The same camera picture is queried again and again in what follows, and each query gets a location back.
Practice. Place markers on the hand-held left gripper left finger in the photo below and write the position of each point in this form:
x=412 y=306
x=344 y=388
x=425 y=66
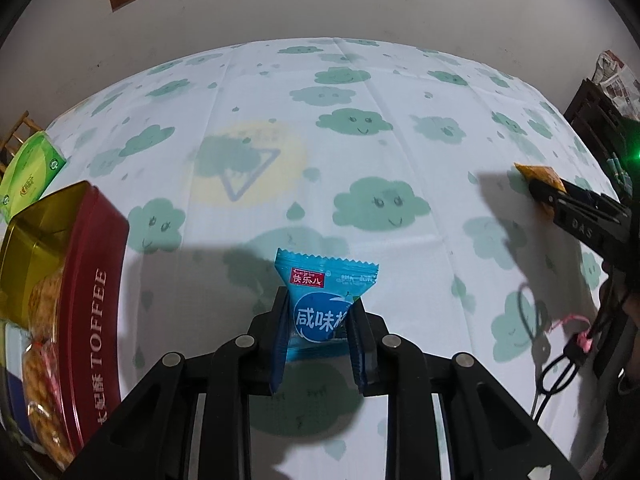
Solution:
x=279 y=340

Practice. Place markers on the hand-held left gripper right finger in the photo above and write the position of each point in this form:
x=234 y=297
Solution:
x=360 y=345

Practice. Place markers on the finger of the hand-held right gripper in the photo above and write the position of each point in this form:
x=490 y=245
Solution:
x=595 y=199
x=545 y=195

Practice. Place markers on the orange snack packet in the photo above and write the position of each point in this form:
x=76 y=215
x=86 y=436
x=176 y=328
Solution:
x=542 y=174

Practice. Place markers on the small blue snack packet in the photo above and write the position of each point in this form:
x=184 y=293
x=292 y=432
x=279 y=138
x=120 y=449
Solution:
x=315 y=285

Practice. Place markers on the red tin box gold inside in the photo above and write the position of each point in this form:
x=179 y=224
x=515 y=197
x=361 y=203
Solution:
x=95 y=310

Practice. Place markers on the narrow clear peanut packet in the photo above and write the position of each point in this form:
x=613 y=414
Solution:
x=47 y=295

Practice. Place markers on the large clear peanut packet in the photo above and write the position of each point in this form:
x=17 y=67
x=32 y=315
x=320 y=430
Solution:
x=45 y=400

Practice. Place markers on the blue and white biscuit pack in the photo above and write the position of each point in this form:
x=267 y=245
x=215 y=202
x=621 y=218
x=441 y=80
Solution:
x=15 y=400

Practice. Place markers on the dark wooden furniture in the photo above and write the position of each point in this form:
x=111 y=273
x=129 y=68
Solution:
x=595 y=120

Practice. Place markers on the newspaper bundle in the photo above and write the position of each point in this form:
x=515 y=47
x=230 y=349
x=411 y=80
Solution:
x=617 y=80

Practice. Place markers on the green tissue pack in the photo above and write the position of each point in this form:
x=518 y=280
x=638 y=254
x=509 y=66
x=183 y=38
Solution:
x=30 y=175

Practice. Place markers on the wooden chair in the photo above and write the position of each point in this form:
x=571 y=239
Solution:
x=15 y=132

